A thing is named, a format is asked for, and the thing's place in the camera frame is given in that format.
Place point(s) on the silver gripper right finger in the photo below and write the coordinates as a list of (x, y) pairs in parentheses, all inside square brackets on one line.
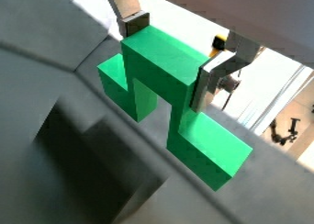
[(238, 55)]

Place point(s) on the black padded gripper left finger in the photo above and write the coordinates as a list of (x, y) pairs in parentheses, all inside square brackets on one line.
[(133, 19)]

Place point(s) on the green stepped block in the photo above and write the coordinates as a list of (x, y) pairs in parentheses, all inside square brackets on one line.
[(157, 67)]

